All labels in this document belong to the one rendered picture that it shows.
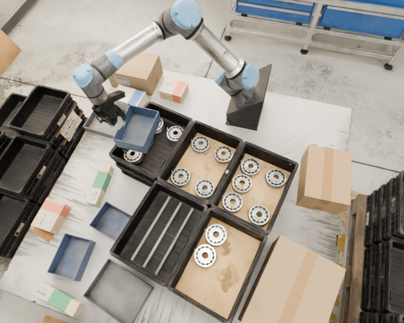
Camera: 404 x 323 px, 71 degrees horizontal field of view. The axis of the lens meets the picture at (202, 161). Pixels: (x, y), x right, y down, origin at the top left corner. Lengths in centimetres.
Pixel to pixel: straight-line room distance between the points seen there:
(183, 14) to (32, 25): 314
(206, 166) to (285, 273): 65
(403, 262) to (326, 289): 86
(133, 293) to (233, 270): 51
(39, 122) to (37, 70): 126
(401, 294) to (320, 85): 190
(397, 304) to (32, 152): 260
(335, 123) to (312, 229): 70
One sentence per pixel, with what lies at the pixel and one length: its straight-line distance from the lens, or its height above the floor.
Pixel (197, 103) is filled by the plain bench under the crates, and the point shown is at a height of 70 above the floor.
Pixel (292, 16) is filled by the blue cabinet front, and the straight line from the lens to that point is 314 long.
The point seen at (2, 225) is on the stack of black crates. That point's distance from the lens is 252.
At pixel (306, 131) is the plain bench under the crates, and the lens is 188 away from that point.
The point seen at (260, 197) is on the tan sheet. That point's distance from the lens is 148.
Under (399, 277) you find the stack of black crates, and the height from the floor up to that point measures 38.
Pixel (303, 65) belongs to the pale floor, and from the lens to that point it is 324.
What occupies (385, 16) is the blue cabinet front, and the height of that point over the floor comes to 52.
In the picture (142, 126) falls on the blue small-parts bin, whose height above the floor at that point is 107.
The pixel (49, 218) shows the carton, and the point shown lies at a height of 77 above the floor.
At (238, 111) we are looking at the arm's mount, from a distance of 169.
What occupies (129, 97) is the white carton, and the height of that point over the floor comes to 79.
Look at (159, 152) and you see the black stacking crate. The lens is 161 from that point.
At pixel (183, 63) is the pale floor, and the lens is 318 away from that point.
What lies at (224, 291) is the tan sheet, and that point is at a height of 83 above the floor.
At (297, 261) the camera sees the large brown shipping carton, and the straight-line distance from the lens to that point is 137.
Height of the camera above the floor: 222
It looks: 64 degrees down
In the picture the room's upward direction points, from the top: 6 degrees counter-clockwise
